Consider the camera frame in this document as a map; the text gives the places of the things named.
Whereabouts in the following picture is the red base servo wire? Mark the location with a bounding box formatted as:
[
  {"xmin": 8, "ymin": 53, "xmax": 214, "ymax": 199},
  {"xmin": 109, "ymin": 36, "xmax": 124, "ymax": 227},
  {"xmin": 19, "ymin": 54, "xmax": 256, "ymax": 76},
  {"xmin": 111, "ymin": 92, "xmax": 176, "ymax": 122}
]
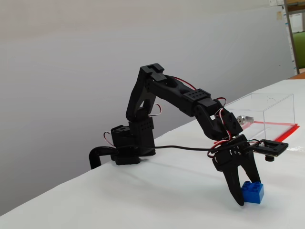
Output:
[{"xmin": 104, "ymin": 132, "xmax": 115, "ymax": 148}]

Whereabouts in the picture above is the grey metal shelf post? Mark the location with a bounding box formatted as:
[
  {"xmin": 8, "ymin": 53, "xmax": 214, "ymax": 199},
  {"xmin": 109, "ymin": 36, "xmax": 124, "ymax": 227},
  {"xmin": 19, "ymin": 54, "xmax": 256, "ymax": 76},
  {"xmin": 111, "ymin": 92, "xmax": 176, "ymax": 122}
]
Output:
[{"xmin": 284, "ymin": 0, "xmax": 301, "ymax": 76}]

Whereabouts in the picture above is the blue lego brick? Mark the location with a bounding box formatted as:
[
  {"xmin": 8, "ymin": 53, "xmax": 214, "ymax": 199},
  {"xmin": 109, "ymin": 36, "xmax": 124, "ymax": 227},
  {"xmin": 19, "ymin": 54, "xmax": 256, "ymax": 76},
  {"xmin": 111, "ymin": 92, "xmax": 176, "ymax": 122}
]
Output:
[{"xmin": 241, "ymin": 181, "xmax": 265, "ymax": 205}]

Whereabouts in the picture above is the green panel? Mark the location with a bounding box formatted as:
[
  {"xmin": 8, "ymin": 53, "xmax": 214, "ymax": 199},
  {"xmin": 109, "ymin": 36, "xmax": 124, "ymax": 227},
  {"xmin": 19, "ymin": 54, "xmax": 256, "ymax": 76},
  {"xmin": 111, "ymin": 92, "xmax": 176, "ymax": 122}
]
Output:
[{"xmin": 292, "ymin": 31, "xmax": 305, "ymax": 70}]

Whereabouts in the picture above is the wooden shelf board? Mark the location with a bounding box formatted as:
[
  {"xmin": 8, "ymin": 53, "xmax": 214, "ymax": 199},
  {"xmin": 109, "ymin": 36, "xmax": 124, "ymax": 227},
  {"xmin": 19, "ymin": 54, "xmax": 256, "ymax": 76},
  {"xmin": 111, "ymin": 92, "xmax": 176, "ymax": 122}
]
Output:
[{"xmin": 287, "ymin": 0, "xmax": 305, "ymax": 11}]

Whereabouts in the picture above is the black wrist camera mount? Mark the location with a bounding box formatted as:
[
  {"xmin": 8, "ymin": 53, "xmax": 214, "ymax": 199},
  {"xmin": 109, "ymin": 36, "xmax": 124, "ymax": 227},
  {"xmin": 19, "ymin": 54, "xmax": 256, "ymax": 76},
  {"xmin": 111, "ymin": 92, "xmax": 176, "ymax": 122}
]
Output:
[{"xmin": 250, "ymin": 139, "xmax": 289, "ymax": 161}]

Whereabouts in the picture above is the black table clamp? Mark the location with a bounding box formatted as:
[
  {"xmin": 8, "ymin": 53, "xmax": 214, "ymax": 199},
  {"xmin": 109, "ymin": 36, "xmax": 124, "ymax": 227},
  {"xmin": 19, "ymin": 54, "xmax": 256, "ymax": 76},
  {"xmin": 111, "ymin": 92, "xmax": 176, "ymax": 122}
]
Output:
[{"xmin": 89, "ymin": 146, "xmax": 117, "ymax": 170}]

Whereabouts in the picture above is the red white wrist servo wire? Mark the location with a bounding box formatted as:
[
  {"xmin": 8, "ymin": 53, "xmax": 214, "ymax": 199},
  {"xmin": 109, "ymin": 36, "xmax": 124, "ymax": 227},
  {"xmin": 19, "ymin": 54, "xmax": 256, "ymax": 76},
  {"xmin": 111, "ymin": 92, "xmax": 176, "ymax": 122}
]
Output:
[{"xmin": 206, "ymin": 97, "xmax": 239, "ymax": 158}]

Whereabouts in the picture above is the brown wooden desk edge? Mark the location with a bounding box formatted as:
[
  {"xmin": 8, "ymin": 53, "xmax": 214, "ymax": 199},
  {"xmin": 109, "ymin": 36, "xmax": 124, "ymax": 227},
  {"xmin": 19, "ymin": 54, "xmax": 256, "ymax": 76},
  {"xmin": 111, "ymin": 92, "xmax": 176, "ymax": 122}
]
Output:
[{"xmin": 287, "ymin": 72, "xmax": 305, "ymax": 80}]

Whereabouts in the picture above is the white paper sheet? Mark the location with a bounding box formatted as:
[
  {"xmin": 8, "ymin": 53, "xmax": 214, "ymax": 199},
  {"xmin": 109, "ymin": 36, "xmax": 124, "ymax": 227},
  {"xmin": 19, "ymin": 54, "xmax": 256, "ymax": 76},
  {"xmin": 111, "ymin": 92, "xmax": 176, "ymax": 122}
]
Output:
[{"xmin": 289, "ymin": 12, "xmax": 305, "ymax": 34}]

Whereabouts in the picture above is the silver cylinder lock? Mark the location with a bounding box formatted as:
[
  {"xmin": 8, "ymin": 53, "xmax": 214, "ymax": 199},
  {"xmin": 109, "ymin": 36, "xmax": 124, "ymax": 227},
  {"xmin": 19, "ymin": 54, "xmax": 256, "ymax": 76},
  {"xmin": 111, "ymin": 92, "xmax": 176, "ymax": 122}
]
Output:
[{"xmin": 237, "ymin": 114, "xmax": 254, "ymax": 125}]

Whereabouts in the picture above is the red white forearm servo wire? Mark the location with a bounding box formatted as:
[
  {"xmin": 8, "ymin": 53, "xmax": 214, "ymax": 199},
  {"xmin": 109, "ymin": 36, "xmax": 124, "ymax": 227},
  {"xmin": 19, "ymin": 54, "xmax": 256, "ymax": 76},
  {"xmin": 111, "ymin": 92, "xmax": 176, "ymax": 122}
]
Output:
[{"xmin": 171, "ymin": 76, "xmax": 197, "ymax": 91}]

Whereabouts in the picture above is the transparent plastic box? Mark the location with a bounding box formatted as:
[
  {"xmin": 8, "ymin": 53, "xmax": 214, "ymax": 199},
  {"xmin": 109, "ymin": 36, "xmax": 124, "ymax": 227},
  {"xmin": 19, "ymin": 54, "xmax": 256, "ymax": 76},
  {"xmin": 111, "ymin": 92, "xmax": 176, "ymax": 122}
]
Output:
[{"xmin": 225, "ymin": 93, "xmax": 296, "ymax": 144}]

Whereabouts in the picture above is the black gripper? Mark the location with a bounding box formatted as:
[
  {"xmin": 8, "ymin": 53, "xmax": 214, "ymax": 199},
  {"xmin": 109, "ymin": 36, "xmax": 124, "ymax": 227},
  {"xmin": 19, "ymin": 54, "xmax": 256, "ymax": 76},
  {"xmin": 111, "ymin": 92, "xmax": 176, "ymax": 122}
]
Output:
[{"xmin": 212, "ymin": 134, "xmax": 262, "ymax": 206}]

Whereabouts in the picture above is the red white shoulder servo wire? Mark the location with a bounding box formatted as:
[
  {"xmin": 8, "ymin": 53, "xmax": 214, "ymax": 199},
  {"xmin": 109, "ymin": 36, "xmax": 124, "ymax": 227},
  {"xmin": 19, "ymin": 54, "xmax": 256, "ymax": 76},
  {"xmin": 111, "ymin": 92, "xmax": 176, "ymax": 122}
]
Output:
[{"xmin": 148, "ymin": 103, "xmax": 164, "ymax": 117}]

